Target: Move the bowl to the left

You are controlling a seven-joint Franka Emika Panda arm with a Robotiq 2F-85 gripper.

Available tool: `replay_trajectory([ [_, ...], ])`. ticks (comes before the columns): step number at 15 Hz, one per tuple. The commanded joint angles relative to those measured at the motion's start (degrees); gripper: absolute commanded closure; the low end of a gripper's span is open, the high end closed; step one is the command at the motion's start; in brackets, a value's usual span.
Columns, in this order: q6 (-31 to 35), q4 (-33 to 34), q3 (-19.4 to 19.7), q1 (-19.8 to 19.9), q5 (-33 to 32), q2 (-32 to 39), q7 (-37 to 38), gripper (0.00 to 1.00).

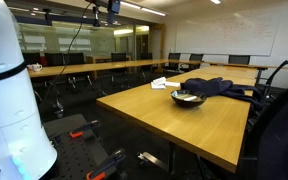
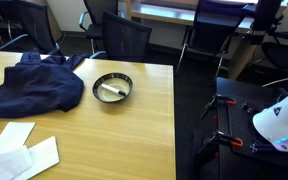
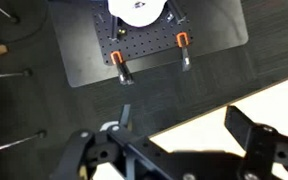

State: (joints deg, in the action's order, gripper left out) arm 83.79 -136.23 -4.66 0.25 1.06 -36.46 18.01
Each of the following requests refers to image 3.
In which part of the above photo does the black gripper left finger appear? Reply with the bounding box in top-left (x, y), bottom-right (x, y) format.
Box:
top-left (50, 104), bottom-right (171, 180)

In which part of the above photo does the metal leg lower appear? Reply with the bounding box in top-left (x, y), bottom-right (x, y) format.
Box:
top-left (0, 130), bottom-right (47, 151)

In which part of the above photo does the metal leg upper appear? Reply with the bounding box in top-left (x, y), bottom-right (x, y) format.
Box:
top-left (0, 7), bottom-right (19, 24)

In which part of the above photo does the orange clamp right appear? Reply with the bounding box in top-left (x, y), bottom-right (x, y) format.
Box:
top-left (176, 32), bottom-right (191, 71)

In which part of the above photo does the dark floor mat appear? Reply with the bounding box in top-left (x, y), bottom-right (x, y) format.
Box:
top-left (48, 0), bottom-right (249, 88)

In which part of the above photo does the orange clamp left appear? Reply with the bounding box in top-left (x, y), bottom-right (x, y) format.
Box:
top-left (110, 51), bottom-right (134, 85)

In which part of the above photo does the orange clamp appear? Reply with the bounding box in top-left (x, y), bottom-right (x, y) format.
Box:
top-left (110, 51), bottom-right (134, 85)
top-left (176, 32), bottom-right (191, 71)

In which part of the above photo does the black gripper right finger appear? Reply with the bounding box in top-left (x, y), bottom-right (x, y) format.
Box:
top-left (224, 106), bottom-right (288, 180)

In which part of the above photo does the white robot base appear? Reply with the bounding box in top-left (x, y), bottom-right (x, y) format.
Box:
top-left (107, 0), bottom-right (167, 27)

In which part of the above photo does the metal leg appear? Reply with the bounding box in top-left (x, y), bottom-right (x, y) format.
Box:
top-left (0, 69), bottom-right (33, 78)
top-left (0, 7), bottom-right (19, 24)
top-left (0, 130), bottom-right (47, 151)

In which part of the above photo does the metal leg middle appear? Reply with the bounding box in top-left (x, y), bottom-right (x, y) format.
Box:
top-left (0, 69), bottom-right (33, 78)

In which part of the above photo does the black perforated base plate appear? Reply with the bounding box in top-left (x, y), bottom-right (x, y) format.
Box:
top-left (91, 0), bottom-right (192, 66)

